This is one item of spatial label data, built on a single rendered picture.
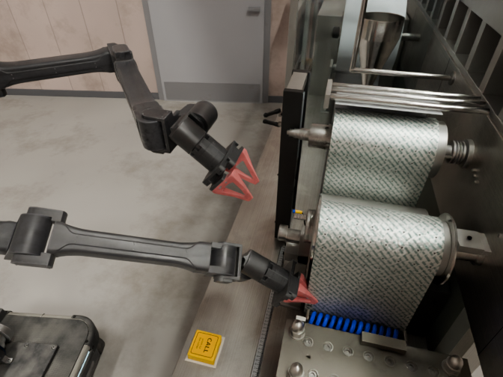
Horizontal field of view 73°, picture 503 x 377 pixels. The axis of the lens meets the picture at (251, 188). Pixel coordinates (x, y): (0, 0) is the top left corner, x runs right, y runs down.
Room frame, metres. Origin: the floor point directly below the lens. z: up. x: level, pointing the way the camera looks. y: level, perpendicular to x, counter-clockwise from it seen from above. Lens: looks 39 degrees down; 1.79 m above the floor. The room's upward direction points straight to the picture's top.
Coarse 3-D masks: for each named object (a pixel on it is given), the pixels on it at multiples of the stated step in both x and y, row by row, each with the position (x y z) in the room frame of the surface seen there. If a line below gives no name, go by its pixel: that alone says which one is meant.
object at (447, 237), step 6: (318, 222) 0.50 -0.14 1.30; (444, 222) 0.49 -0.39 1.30; (444, 228) 0.47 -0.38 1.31; (312, 234) 0.49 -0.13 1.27; (450, 234) 0.46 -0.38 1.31; (312, 240) 0.48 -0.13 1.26; (450, 240) 0.45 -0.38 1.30; (444, 246) 0.44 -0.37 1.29; (450, 246) 0.44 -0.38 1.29; (444, 252) 0.43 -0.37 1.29; (450, 252) 0.43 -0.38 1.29; (444, 258) 0.42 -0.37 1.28; (444, 264) 0.42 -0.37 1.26; (438, 270) 0.42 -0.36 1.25; (444, 270) 0.41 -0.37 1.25
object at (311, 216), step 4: (308, 212) 0.54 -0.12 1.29; (312, 212) 0.54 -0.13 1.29; (308, 216) 0.53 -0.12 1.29; (312, 216) 0.53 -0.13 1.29; (308, 220) 0.52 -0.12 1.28; (312, 220) 0.52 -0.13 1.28; (308, 224) 0.51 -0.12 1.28; (312, 224) 0.51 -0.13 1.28; (308, 228) 0.51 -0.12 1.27; (312, 228) 0.50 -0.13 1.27; (308, 232) 0.50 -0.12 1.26; (312, 232) 0.50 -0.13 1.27; (304, 236) 0.50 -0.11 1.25; (308, 236) 0.50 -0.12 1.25; (304, 240) 0.50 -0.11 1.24; (308, 240) 0.50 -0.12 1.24
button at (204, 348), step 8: (200, 336) 0.45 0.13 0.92; (208, 336) 0.45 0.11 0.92; (216, 336) 0.45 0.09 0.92; (192, 344) 0.43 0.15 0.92; (200, 344) 0.43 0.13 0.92; (208, 344) 0.43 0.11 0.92; (216, 344) 0.43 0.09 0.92; (192, 352) 0.41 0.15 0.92; (200, 352) 0.41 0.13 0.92; (208, 352) 0.41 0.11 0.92; (216, 352) 0.41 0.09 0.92; (200, 360) 0.40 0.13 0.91; (208, 360) 0.39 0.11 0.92
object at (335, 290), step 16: (320, 272) 0.46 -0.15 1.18; (336, 272) 0.46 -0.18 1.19; (320, 288) 0.46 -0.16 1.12; (336, 288) 0.45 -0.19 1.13; (352, 288) 0.45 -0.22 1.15; (368, 288) 0.44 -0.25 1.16; (384, 288) 0.43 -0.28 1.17; (400, 288) 0.42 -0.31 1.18; (416, 288) 0.42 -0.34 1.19; (320, 304) 0.46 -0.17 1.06; (336, 304) 0.45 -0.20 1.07; (352, 304) 0.44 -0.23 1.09; (368, 304) 0.44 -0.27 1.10; (384, 304) 0.43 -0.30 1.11; (400, 304) 0.42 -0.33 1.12; (416, 304) 0.41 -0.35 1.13; (352, 320) 0.44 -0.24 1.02; (368, 320) 0.43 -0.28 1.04; (384, 320) 0.42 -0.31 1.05; (400, 320) 0.42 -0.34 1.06
